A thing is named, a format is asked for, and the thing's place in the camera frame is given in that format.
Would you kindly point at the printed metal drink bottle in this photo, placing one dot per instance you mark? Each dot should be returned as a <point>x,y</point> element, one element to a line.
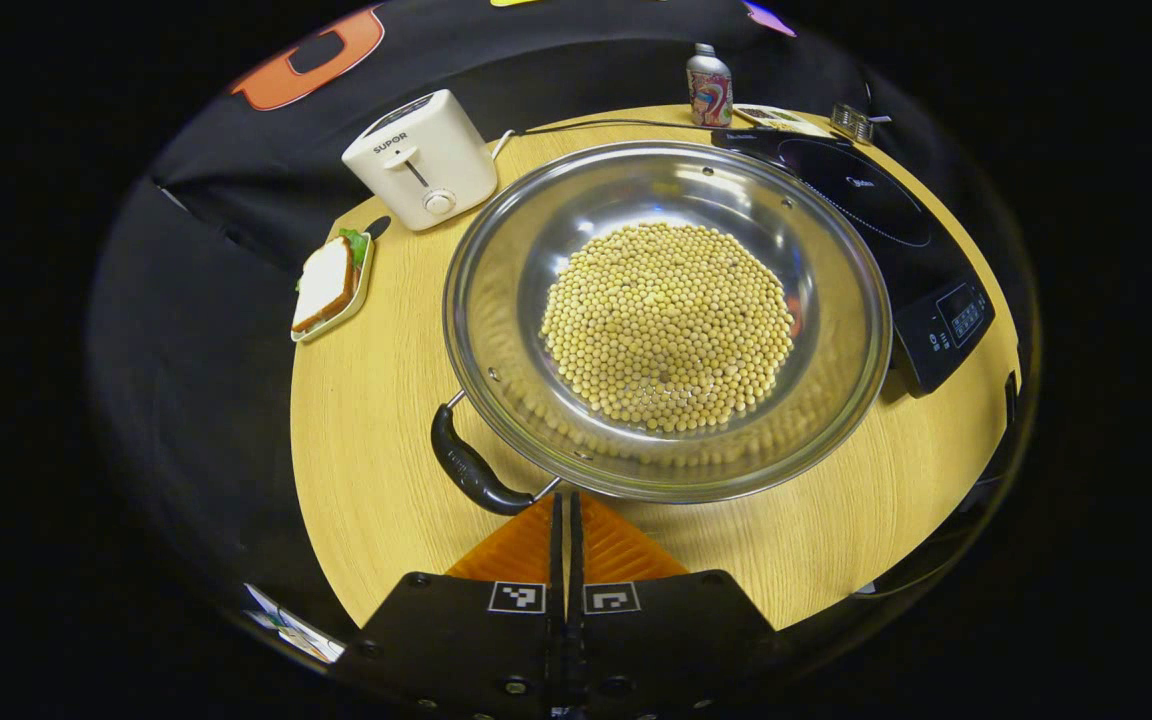
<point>709,90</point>

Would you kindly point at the white divided dish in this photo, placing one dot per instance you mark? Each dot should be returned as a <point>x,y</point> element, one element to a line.
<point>781,120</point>

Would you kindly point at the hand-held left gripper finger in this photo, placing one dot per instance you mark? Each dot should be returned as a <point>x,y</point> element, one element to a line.
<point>575,560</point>
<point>557,560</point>

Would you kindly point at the stainless steel pot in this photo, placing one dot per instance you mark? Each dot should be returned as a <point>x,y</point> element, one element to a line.
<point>496,300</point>

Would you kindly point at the white toaster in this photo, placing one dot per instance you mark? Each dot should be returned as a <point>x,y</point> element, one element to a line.
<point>426,160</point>

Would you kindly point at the black induction cooktop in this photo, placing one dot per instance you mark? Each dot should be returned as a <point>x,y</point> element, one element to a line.
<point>896,240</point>

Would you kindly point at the white printed sheet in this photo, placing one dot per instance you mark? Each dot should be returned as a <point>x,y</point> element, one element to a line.
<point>296,625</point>

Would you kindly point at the heap of soybeans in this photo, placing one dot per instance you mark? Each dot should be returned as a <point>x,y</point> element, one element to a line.
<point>666,325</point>

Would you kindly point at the sandwich with lettuce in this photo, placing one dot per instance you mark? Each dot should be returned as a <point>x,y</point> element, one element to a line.
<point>324,285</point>

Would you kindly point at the small rectangular sandwich plate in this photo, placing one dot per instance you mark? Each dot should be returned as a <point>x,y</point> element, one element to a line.
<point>361,290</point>

